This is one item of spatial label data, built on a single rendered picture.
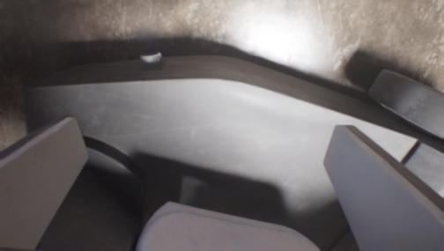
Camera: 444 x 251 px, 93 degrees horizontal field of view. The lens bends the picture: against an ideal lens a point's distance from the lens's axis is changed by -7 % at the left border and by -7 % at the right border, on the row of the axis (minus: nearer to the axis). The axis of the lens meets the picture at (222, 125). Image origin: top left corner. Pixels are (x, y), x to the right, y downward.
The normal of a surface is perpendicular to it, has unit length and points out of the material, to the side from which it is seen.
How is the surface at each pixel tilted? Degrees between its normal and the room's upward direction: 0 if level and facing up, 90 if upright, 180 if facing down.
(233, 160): 0
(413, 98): 67
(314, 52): 0
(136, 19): 0
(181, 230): 90
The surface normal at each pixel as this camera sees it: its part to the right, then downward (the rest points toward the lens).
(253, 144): 0.01, 0.47
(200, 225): 0.30, -0.84
